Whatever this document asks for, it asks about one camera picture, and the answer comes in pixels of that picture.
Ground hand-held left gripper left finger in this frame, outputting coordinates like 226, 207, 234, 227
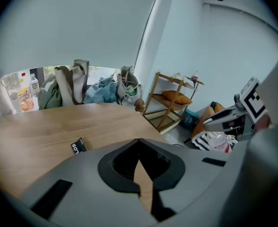
20, 138, 158, 227

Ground crumpled white cloth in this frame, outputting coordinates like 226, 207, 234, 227
171, 72, 191, 81

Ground wooden coffee table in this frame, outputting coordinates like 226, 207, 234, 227
0, 102, 168, 200

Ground beige tote brown straps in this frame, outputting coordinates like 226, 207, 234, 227
54, 59, 90, 106

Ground white tote bag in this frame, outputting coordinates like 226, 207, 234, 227
0, 83, 14, 120

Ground light blue clothing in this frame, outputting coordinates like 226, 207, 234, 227
84, 76, 120, 105

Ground black white striped blanket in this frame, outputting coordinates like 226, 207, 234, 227
191, 131, 239, 154

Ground olive green bag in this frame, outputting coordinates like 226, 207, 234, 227
37, 73, 63, 110

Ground grey chain handbag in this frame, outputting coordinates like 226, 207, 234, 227
116, 66, 144, 106

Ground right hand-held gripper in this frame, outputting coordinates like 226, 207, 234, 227
204, 76, 269, 140

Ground small orange pillow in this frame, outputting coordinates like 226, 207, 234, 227
161, 90, 193, 105

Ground red-capped white bottle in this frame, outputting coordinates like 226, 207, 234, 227
18, 71, 28, 92

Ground small black snack packet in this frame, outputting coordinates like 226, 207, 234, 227
70, 137, 89, 155

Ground large orange cushion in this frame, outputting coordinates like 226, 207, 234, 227
213, 103, 226, 115

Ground orange sofa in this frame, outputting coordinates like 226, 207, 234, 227
190, 101, 227, 139

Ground white-label clear bottle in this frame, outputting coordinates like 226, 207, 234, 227
29, 74, 40, 96

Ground brown plush toy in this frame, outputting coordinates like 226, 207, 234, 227
134, 98, 147, 113

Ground orange snack packet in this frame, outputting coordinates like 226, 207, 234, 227
17, 87, 35, 112

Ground dark bin teal liner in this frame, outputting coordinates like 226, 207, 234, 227
180, 110, 200, 130

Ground clear plastic water bottle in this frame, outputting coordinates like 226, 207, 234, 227
206, 131, 234, 154

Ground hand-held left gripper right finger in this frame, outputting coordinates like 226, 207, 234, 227
138, 138, 243, 227

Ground wooden shelf rack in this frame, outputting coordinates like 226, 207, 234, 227
142, 71, 205, 136

